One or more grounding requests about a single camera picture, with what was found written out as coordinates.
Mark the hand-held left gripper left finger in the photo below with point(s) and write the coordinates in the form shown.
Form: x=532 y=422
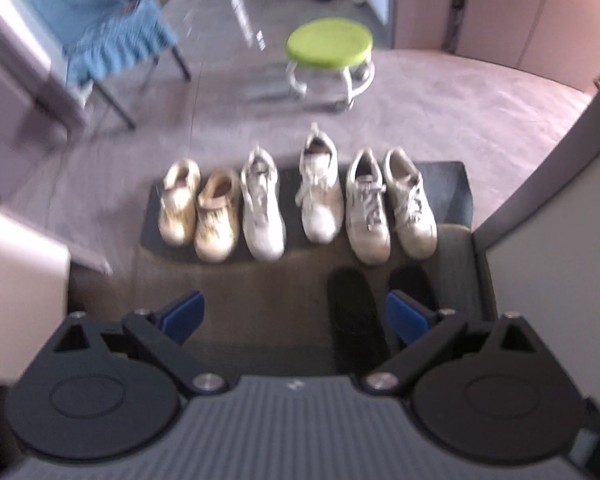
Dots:
x=182 y=317

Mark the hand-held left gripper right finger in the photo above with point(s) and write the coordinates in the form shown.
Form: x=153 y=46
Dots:
x=405 y=317

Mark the cream clog with charms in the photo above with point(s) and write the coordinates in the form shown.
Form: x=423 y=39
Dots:
x=217 y=225
x=180 y=210

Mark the white low sneaker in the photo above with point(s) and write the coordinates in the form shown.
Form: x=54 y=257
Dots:
x=412 y=210
x=367 y=215

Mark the white chunky sneaker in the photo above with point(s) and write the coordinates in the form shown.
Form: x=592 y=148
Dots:
x=262 y=215
x=322 y=205

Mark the dark grey rug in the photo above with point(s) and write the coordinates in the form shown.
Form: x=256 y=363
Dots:
x=450 y=185

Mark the green round stool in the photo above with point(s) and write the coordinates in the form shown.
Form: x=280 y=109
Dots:
x=330 y=40

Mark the chair with blue cover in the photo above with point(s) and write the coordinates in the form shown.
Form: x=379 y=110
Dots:
x=100 y=35

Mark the white furniture panel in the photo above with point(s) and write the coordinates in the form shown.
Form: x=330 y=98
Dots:
x=10 y=60

